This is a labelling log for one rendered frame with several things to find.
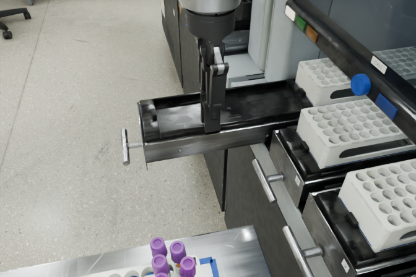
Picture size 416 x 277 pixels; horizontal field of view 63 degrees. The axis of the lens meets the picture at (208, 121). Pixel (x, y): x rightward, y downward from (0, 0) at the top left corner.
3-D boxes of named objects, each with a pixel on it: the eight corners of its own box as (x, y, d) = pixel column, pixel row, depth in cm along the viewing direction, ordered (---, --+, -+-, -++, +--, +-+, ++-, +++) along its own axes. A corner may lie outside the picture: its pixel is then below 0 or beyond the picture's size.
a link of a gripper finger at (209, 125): (220, 98, 61) (220, 100, 61) (219, 128, 66) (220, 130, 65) (203, 101, 61) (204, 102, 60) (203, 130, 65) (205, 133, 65)
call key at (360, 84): (355, 86, 49) (361, 69, 47) (367, 99, 47) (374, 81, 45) (347, 88, 49) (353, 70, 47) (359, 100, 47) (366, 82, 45)
